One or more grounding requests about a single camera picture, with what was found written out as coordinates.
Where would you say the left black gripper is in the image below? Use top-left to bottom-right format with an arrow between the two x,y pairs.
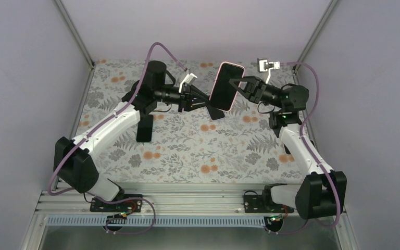
155,84 -> 210,113

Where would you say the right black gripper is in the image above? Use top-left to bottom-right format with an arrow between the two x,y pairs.
227,76 -> 283,109

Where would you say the black phone from pink case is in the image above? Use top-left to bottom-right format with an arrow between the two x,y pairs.
209,63 -> 245,111

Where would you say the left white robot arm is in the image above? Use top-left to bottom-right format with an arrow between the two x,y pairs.
53,60 -> 210,211

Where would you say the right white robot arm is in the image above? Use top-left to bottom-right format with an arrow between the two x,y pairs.
229,76 -> 347,220

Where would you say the floral table mat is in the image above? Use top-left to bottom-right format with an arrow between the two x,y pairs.
77,59 -> 303,184

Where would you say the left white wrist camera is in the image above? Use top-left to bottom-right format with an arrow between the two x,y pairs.
178,73 -> 197,93

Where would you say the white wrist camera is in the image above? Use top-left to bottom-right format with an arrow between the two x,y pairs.
257,58 -> 280,83
178,73 -> 197,93

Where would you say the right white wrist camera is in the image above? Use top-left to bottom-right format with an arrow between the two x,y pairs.
257,58 -> 280,83

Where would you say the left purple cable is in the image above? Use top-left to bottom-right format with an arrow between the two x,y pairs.
46,42 -> 190,236

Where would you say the purple cable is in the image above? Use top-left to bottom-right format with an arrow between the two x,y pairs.
265,61 -> 342,236
46,42 -> 190,236

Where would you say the aluminium rail frame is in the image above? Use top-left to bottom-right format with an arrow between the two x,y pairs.
22,183 -> 357,249

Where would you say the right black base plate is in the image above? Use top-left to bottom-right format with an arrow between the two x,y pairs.
243,192 -> 295,214

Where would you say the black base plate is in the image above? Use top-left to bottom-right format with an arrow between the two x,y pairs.
243,192 -> 295,214
90,194 -> 143,214

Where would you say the grey slotted cable duct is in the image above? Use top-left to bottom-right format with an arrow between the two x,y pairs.
46,215 -> 265,228

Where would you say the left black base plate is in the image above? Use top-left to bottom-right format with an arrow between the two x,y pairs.
90,194 -> 143,214

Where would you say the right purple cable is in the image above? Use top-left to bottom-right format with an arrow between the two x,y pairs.
265,61 -> 342,236

